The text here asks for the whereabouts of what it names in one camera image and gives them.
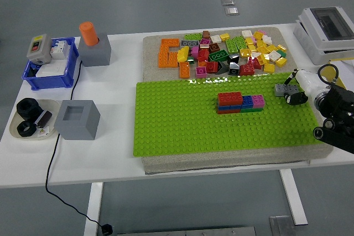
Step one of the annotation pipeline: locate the blue plastic bin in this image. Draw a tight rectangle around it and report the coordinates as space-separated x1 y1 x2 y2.
22 36 80 91

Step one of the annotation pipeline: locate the grey block round hole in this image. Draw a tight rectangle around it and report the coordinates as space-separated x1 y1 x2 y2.
77 33 112 67

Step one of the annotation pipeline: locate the large red toy brick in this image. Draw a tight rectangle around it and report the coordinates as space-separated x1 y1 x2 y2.
238 64 256 77

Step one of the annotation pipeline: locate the black power cable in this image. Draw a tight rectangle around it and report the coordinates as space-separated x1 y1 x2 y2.
45 59 102 227

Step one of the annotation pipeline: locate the dark green three-ring brick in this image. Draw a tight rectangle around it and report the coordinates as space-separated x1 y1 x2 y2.
207 50 230 62

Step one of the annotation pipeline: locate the white warning label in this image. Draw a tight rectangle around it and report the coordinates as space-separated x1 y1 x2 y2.
35 127 52 138

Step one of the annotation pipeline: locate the long orange toy brick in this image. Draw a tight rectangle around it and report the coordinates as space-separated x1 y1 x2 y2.
161 38 180 48
158 45 170 69

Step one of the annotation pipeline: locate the grey three-ring toy brick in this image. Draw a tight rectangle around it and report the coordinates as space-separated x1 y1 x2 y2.
180 39 200 49

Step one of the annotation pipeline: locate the long dark green brick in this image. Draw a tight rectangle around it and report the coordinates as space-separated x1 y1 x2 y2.
240 107 264 114

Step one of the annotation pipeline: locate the black plug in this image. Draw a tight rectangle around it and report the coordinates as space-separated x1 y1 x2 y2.
99 223 114 235

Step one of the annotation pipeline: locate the yellow sloped toy brick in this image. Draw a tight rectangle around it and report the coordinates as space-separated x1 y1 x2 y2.
176 46 191 63

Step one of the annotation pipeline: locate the dark brown roller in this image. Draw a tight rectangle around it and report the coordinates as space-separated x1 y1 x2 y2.
34 109 54 128

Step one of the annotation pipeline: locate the square pink toy brick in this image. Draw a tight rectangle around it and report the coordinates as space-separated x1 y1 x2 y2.
252 94 266 109

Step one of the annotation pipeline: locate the beige tray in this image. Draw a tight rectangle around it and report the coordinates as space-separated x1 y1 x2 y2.
9 98 61 141

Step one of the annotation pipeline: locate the long red toy brick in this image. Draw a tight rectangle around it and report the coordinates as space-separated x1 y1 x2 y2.
217 108 242 116

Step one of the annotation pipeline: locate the green studded baseplate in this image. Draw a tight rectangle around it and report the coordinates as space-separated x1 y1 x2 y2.
132 72 323 158

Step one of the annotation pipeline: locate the large black nut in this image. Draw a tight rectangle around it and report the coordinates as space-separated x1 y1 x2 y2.
16 97 43 122

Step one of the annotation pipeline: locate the white table leg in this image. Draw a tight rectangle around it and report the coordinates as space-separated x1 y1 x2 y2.
278 169 309 226
83 182 105 236

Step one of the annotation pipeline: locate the wide red toy brick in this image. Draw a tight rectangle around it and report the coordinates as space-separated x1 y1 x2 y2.
217 92 244 107

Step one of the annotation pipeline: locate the orange cylinder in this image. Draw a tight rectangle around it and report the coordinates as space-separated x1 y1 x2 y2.
79 21 99 47

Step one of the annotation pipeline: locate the grey block square hole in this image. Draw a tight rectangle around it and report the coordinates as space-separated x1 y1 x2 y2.
53 99 101 141

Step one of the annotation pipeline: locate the white circuit breaker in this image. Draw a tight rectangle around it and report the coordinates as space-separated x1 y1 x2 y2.
49 39 70 61

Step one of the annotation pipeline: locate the white wall switch panel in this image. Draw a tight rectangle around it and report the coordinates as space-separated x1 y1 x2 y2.
35 62 66 78

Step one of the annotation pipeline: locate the grey push-button switch box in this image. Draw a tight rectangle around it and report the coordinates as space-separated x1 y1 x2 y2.
26 34 54 65

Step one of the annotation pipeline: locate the small black nut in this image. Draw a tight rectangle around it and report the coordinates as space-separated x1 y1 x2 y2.
16 120 38 138

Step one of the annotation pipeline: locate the yellow cardboard box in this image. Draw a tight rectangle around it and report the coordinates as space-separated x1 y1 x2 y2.
322 58 354 91

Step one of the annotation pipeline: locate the square metal floor plate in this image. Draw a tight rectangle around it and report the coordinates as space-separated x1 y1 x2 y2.
269 215 295 236

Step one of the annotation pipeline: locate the white electrical enclosure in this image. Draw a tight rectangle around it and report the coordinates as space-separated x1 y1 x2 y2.
293 6 354 66

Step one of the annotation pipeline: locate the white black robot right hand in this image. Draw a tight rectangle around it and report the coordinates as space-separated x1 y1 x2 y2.
283 69 329 107

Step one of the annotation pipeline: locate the long blue toy brick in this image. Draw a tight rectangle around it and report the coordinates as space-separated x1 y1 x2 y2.
217 104 243 111

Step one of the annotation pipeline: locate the long metal floor strip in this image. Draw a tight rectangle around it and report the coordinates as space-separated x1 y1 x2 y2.
116 226 257 236

